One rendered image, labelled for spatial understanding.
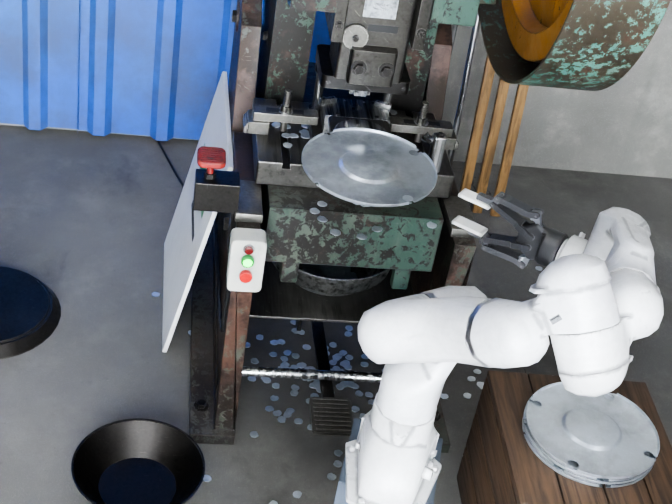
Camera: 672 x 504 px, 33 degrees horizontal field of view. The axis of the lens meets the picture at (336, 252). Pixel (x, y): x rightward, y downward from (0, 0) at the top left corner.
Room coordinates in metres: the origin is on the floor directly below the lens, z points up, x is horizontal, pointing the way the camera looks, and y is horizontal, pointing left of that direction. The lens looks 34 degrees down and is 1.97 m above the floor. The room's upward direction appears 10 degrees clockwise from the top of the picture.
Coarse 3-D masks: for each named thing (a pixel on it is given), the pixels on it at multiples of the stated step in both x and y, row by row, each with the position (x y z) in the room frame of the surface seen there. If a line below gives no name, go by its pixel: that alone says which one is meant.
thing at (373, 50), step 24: (360, 0) 2.23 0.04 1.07; (384, 0) 2.24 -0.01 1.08; (408, 0) 2.25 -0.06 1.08; (360, 24) 2.23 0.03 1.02; (384, 24) 2.25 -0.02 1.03; (408, 24) 2.26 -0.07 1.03; (336, 48) 2.26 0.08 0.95; (360, 48) 2.22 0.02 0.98; (384, 48) 2.24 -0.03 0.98; (336, 72) 2.23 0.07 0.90; (360, 72) 2.20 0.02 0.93; (384, 72) 2.21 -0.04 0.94
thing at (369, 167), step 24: (312, 144) 2.11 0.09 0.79; (336, 144) 2.13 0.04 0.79; (360, 144) 2.14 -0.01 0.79; (384, 144) 2.16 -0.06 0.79; (408, 144) 2.18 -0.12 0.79; (312, 168) 2.02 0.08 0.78; (336, 168) 2.03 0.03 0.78; (360, 168) 2.04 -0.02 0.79; (384, 168) 2.06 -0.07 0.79; (408, 168) 2.08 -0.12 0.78; (432, 168) 2.10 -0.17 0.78; (336, 192) 1.94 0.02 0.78; (360, 192) 1.96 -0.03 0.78; (384, 192) 1.98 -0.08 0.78; (408, 192) 1.99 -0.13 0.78
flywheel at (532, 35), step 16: (512, 0) 2.47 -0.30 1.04; (528, 0) 2.46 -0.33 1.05; (544, 0) 2.37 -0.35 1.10; (560, 0) 2.27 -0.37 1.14; (512, 16) 2.44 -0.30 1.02; (528, 16) 2.40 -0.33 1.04; (544, 16) 2.34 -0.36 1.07; (560, 16) 2.15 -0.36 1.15; (512, 32) 2.41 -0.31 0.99; (528, 32) 2.31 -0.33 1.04; (544, 32) 2.21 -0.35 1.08; (528, 48) 2.28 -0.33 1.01; (544, 48) 2.19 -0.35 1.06
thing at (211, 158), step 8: (200, 152) 2.04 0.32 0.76; (208, 152) 2.04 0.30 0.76; (216, 152) 2.05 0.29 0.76; (224, 152) 2.06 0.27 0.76; (200, 160) 2.01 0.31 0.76; (208, 160) 2.01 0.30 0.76; (216, 160) 2.02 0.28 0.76; (224, 160) 2.02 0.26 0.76; (208, 168) 2.03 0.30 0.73; (216, 168) 2.01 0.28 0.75
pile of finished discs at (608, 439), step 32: (544, 416) 1.84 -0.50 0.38; (576, 416) 1.85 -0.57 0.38; (608, 416) 1.87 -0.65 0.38; (640, 416) 1.90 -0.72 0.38; (544, 448) 1.73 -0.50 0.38; (576, 448) 1.76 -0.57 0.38; (608, 448) 1.77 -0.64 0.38; (640, 448) 1.79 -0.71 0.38; (576, 480) 1.69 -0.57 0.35; (608, 480) 1.69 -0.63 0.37
